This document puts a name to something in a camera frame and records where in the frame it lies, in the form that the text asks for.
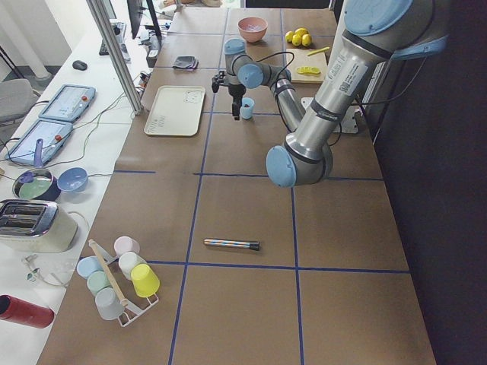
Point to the blue cup on rack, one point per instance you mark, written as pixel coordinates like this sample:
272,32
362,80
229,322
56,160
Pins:
87,266

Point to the grey cup on rack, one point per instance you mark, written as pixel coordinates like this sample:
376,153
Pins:
108,304

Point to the yellow knife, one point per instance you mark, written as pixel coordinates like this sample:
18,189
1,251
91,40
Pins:
317,51

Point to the yellow cup on rack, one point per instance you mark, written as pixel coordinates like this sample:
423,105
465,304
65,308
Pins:
146,283

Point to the pink bowl with ice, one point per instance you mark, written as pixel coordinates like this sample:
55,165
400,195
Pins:
252,29

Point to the teach pendant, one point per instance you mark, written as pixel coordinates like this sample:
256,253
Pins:
54,134
69,103

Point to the green cup on rack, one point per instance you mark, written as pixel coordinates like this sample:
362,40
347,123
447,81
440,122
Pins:
97,281

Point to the aluminium frame post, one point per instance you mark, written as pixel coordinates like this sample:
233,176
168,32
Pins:
102,21

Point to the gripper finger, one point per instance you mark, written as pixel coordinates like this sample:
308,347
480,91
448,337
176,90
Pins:
236,105

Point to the white camera pole base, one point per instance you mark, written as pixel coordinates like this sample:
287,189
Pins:
349,124

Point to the blue bowl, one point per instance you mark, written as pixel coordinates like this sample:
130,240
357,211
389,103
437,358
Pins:
74,179

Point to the red bottle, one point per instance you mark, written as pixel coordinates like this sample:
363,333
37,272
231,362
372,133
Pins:
22,312

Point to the wooden cutting board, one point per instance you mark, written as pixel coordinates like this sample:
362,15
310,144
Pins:
297,58

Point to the cream bear tray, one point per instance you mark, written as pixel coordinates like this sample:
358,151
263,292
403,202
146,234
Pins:
176,111

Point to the metal muddler stick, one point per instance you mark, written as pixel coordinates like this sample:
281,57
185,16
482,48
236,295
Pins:
250,245

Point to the white cup on rack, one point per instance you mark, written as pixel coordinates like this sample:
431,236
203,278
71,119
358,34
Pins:
127,261

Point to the white cup rack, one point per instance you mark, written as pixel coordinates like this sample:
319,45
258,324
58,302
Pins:
134,306

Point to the black computer mouse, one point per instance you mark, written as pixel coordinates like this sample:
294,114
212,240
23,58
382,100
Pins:
80,65

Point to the pink cup on rack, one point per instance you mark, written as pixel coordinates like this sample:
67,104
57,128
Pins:
125,244

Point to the light blue cup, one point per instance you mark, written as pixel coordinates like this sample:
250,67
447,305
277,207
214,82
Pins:
247,112

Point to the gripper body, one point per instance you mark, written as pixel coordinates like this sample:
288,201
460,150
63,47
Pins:
235,91

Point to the blue saucepan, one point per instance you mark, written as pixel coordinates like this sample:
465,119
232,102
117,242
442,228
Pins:
38,183

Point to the yellow lemon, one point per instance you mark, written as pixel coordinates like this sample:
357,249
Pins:
293,38
306,40
301,31

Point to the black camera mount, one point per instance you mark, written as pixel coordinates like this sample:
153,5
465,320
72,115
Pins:
219,80

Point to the lemon slices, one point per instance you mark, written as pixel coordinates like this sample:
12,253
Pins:
308,70

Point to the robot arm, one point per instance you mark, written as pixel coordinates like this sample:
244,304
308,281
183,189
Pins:
374,32

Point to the grey folded cloth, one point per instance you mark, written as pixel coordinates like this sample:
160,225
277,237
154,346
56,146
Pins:
185,63

